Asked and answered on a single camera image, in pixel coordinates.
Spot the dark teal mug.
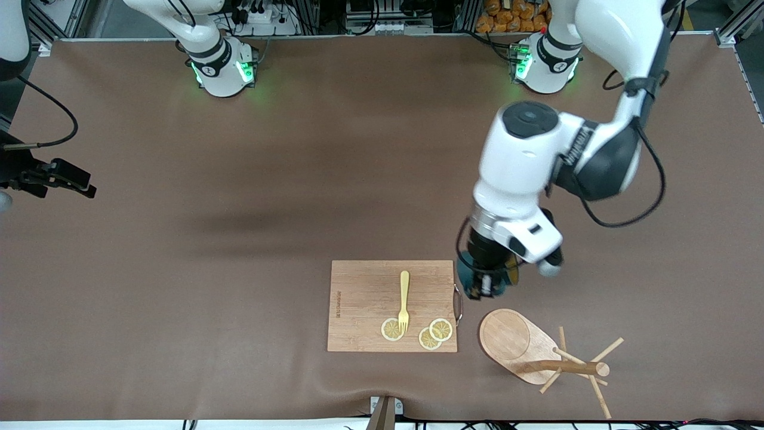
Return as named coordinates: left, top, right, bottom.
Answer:
left=456, top=251, right=521, bottom=300

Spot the wooden mug tree rack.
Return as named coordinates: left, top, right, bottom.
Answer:
left=479, top=308, right=625, bottom=419

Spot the yellow plastic fork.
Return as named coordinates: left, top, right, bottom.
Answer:
left=398, top=271, right=411, bottom=335

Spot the brown table mat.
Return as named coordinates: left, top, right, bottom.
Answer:
left=0, top=33, right=764, bottom=422

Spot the orange snack packets pile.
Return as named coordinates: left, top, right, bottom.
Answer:
left=476, top=0, right=550, bottom=34

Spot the white power strip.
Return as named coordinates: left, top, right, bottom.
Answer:
left=230, top=0, right=301, bottom=36

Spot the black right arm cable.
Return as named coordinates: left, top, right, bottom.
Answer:
left=0, top=75, right=79, bottom=150

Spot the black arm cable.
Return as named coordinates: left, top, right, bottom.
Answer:
left=457, top=69, right=668, bottom=266
left=0, top=75, right=79, bottom=150

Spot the aluminium frame profile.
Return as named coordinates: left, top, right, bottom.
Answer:
left=27, top=0, right=90, bottom=57
left=713, top=0, right=764, bottom=48

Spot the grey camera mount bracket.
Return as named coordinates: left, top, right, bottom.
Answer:
left=365, top=395, right=404, bottom=430

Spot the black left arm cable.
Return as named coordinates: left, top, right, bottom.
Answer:
left=457, top=69, right=668, bottom=266

